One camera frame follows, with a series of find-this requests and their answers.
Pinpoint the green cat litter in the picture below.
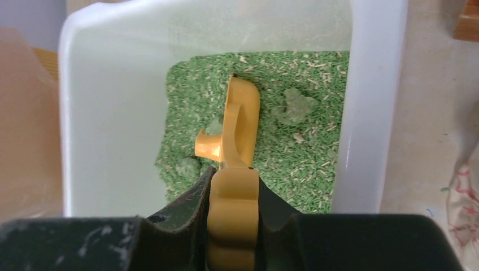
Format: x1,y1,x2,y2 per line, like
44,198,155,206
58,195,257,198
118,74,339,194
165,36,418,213
155,51,349,213

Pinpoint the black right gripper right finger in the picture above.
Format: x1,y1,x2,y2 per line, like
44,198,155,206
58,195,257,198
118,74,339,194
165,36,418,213
257,182,462,270

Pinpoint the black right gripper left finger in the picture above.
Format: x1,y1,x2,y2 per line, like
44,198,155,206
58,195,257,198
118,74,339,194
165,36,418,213
1,167,216,270

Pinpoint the yellow plastic litter scoop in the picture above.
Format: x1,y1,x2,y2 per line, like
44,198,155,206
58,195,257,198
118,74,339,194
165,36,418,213
195,76,260,270

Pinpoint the white plastic litter box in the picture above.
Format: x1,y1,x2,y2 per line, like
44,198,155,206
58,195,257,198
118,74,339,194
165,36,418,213
58,1,408,216

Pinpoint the cream pink cartoon cloth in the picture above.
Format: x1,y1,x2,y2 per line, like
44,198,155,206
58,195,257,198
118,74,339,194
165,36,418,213
441,142,479,271

